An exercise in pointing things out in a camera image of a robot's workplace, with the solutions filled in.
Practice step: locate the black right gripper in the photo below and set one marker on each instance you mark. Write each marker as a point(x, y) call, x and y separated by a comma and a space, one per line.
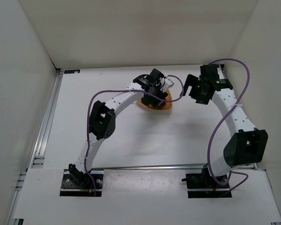
point(195, 87)

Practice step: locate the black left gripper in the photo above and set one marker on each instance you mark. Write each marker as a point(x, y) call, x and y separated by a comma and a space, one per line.
point(155, 98)

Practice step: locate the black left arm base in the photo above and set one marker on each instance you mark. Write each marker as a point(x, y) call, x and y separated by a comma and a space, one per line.
point(77, 183)

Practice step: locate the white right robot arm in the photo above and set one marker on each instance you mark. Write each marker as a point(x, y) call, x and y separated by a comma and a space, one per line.
point(247, 143)

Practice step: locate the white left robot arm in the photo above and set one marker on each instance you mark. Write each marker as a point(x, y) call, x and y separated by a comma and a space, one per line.
point(101, 118)

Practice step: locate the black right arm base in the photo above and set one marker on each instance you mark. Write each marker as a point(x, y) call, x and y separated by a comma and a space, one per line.
point(202, 185)

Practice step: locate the woven triangular fruit basket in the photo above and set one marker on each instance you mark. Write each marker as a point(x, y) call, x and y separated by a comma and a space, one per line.
point(167, 106)

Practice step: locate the blue left corner label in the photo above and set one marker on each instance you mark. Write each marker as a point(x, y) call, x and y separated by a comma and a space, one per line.
point(72, 71)

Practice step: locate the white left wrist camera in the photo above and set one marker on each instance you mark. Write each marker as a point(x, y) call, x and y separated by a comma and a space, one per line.
point(166, 84)

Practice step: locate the front aluminium rail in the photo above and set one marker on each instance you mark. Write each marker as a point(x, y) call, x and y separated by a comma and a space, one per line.
point(151, 167)

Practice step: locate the left aluminium rail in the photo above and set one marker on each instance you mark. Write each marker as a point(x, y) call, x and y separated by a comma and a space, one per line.
point(38, 152)

